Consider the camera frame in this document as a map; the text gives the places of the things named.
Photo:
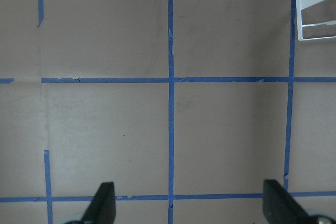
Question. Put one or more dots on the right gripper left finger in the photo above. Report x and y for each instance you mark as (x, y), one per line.
(102, 208)

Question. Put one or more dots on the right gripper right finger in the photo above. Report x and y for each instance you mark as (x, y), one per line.
(279, 207)

